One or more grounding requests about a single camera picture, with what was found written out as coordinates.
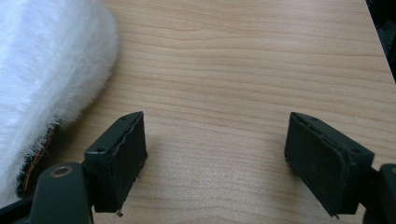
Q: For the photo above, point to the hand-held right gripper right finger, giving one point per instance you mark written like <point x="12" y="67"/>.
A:
<point x="323" y="161"/>

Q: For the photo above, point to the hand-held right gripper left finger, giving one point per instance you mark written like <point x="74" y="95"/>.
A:
<point x="118" y="168"/>

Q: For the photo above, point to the white fluffy fur item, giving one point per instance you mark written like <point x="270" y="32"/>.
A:
<point x="46" y="77"/>

